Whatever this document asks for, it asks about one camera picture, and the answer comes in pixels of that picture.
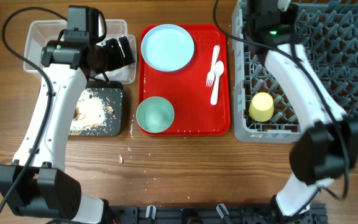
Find grey dishwasher rack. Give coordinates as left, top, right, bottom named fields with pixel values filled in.
left=231, top=1, right=358, bottom=143

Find clear plastic waste bin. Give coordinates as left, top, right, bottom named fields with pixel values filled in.
left=24, top=19, right=137, bottom=84

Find pink plastic fork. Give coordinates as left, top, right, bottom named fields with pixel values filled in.
left=206, top=45, right=220, bottom=87

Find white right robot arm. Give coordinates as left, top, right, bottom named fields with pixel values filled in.
left=252, top=26, right=358, bottom=222

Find green plastic bowl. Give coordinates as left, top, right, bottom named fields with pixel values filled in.
left=136, top=96, right=175, bottom=134

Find black food waste tray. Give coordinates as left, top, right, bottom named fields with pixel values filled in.
left=39, top=80, right=124, bottom=138

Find food scrap on table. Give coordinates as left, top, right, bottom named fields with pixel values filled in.
left=118, top=154, right=124, bottom=164

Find yellow plastic cup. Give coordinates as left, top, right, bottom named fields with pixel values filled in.
left=249, top=92, right=274, bottom=122

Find rice and food scraps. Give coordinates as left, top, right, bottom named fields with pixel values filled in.
left=70, top=88, right=124, bottom=137

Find red plastic tray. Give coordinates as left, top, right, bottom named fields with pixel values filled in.
left=138, top=24, right=231, bottom=137

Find cream plastic spoon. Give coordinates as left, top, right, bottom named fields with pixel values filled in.
left=210, top=61, right=224, bottom=106

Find light blue plastic plate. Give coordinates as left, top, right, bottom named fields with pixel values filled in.
left=141, top=24, right=195, bottom=72

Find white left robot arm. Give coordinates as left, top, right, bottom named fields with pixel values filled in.
left=0, top=36, right=136, bottom=223

